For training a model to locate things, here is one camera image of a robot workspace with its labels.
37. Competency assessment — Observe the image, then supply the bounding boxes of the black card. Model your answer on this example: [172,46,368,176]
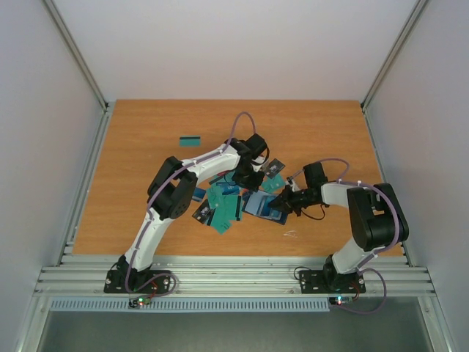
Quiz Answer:
[265,158,285,179]
[192,199,215,224]

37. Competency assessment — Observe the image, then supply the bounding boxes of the green card with stripe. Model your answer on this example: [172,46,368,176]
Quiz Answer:
[207,194,243,235]

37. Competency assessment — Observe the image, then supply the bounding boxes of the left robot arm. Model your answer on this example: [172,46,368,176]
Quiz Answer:
[119,133,269,292]

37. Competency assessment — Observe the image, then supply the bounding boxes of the lone green card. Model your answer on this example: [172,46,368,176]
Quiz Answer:
[179,136,201,147]

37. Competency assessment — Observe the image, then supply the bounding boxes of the black card lower left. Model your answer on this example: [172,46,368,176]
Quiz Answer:
[192,199,215,224]

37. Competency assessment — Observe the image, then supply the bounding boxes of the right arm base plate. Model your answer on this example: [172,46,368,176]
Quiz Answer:
[298,270,366,294]

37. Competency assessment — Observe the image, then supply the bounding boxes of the grey slotted cable duct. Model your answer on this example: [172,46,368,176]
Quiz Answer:
[50,297,330,313]

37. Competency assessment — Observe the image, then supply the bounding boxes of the purple cable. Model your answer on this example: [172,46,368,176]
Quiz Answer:
[314,157,410,316]
[124,111,257,298]

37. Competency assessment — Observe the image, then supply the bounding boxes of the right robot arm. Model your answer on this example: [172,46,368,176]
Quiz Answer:
[269,160,409,292]

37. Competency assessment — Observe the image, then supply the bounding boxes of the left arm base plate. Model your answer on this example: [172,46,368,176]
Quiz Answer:
[103,269,174,295]

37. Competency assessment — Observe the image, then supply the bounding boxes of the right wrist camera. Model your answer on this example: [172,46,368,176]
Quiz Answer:
[286,177,298,188]

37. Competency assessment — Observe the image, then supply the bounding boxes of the black card right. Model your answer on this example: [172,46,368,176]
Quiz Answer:
[265,158,285,179]

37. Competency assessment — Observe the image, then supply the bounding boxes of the green card right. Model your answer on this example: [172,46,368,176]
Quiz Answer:
[261,174,285,194]

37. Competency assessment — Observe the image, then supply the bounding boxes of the green card centre left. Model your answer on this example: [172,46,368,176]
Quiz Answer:
[207,185,224,208]

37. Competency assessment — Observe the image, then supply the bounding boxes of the blue card left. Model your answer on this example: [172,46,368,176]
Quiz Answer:
[192,187,206,202]

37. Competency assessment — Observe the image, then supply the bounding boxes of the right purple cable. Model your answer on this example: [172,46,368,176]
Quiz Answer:
[314,157,410,316]

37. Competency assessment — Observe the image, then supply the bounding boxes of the blue card centre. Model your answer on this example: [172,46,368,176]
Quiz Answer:
[216,182,240,196]

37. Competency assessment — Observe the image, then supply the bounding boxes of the blue card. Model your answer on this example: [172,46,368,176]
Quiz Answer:
[216,182,240,196]
[192,187,206,202]

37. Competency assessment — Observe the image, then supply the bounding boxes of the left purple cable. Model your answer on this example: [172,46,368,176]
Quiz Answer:
[124,111,257,298]

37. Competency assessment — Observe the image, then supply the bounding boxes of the navy blue card holder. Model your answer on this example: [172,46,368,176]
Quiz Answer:
[242,191,288,225]

